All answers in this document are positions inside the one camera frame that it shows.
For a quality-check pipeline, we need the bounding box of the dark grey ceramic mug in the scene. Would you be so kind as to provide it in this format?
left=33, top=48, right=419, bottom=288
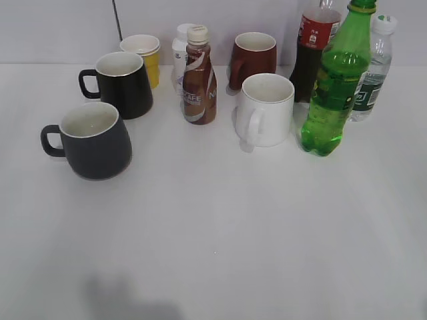
left=40, top=101, right=132, bottom=180

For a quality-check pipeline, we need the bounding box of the green soda bottle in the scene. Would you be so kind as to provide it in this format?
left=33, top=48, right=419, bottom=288
left=300, top=0, right=376, bottom=156

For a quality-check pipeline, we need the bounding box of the yellow paper cup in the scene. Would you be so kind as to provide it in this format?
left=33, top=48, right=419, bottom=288
left=119, top=35, right=160, bottom=89

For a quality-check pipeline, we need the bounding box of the brown Nescafe coffee bottle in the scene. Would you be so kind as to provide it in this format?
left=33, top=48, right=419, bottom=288
left=183, top=25, right=217, bottom=125

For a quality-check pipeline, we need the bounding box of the white ceramic mug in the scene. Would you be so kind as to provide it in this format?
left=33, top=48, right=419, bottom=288
left=235, top=73, right=295, bottom=153

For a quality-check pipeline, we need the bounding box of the dark red ceramic mug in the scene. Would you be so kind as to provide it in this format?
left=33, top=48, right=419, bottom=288
left=229, top=32, right=277, bottom=91

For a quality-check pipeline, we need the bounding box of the white plastic milk bottle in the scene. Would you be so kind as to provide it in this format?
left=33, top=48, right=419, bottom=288
left=172, top=23, right=195, bottom=95

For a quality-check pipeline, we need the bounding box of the black ceramic mug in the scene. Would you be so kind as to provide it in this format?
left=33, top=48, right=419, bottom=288
left=78, top=52, right=153, bottom=119

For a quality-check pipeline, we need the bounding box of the cola bottle red label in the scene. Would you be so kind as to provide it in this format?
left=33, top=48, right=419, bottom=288
left=290, top=1, right=342, bottom=103

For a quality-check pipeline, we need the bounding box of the clear water bottle green label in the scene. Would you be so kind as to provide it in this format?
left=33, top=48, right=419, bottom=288
left=348, top=14, right=398, bottom=122

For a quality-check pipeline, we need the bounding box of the thin black cable on wall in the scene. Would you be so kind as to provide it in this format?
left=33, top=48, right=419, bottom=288
left=113, top=0, right=123, bottom=43

